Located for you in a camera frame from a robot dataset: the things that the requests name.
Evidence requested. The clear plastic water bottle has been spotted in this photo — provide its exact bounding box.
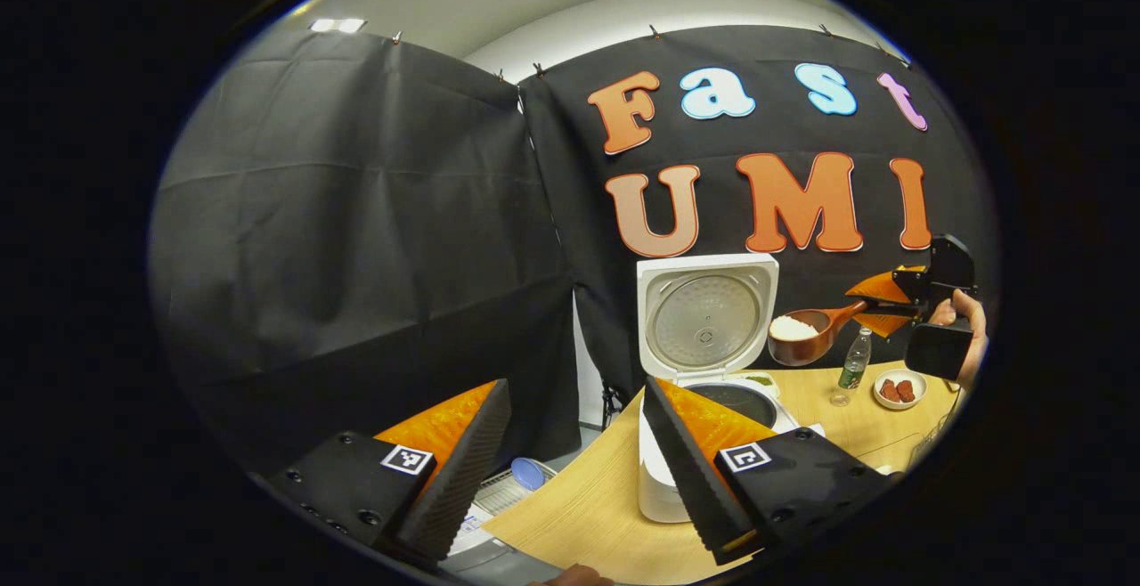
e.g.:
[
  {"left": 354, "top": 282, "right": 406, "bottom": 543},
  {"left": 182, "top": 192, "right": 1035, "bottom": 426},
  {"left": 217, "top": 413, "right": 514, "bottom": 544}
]
[{"left": 830, "top": 326, "right": 874, "bottom": 407}]

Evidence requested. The metal wire chopstick holder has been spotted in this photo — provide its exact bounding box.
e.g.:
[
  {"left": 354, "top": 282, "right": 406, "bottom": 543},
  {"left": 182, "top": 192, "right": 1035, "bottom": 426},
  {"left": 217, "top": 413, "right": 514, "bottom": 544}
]
[{"left": 907, "top": 403, "right": 963, "bottom": 471}]

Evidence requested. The round white plate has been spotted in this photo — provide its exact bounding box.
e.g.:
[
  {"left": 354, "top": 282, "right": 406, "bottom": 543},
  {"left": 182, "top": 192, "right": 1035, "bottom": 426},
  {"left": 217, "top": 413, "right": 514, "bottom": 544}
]
[{"left": 873, "top": 369, "right": 929, "bottom": 411}]

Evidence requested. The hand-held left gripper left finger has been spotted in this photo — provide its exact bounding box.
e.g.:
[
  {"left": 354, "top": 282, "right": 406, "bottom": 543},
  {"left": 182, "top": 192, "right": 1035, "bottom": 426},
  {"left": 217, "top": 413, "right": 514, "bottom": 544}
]
[{"left": 248, "top": 379, "right": 514, "bottom": 569}]

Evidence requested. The white rice cooker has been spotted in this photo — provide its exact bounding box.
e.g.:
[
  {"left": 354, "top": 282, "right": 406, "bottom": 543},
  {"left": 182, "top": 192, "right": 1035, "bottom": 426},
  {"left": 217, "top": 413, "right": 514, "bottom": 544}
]
[{"left": 636, "top": 253, "right": 826, "bottom": 525}]

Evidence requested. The black backdrop cloth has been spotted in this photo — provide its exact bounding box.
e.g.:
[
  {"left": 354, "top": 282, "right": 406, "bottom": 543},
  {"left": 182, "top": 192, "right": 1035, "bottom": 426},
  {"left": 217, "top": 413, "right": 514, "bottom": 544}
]
[{"left": 147, "top": 23, "right": 998, "bottom": 480}]

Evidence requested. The black stand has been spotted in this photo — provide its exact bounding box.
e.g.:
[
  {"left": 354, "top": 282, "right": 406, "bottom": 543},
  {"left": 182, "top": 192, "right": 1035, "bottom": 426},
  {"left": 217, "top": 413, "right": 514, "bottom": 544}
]
[{"left": 598, "top": 379, "right": 626, "bottom": 431}]

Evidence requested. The brown wooden spoon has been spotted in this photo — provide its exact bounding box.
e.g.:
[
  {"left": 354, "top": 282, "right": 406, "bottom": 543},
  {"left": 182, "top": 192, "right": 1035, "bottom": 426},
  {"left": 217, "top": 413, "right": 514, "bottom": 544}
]
[{"left": 768, "top": 299, "right": 869, "bottom": 368}]

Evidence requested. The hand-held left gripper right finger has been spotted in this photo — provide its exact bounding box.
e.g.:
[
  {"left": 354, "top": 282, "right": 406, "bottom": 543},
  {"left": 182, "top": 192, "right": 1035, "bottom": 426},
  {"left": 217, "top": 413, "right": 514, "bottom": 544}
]
[{"left": 641, "top": 378, "right": 892, "bottom": 569}]

